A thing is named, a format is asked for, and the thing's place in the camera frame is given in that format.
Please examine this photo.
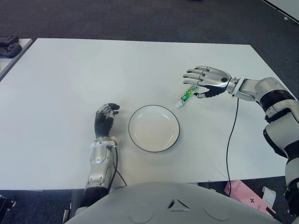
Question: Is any white paper slip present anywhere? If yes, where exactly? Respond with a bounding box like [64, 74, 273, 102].
[261, 186, 276, 208]

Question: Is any green white toothpaste tube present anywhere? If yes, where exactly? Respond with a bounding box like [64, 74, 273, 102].
[175, 85, 199, 108]

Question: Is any white background table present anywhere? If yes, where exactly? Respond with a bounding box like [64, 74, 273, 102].
[261, 0, 299, 25]

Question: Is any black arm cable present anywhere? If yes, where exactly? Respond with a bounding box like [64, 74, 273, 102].
[111, 142, 128, 187]
[226, 98, 239, 196]

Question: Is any pink cardboard box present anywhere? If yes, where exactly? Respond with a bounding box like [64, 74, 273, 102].
[224, 180, 276, 217]

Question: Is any white plate with black rim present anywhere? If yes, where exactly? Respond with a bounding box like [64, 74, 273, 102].
[128, 105, 181, 154]

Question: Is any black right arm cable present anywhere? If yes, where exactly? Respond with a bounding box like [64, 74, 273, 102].
[226, 98, 239, 196]

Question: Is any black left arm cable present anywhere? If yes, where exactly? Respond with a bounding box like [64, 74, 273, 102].
[111, 142, 128, 187]

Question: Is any black game controller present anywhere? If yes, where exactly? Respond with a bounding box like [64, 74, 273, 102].
[0, 43, 23, 58]
[0, 34, 19, 44]

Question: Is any metal support frame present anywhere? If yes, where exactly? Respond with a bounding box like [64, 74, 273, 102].
[63, 186, 81, 220]

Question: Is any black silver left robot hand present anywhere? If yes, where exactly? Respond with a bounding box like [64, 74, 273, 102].
[94, 102, 121, 138]

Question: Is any grey robot torso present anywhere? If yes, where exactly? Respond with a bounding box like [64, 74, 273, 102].
[66, 181, 285, 224]

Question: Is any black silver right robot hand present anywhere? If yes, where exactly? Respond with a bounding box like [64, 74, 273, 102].
[182, 65, 232, 99]

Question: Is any black device on floor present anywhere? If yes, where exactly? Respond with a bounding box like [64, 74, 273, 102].
[0, 195, 16, 212]

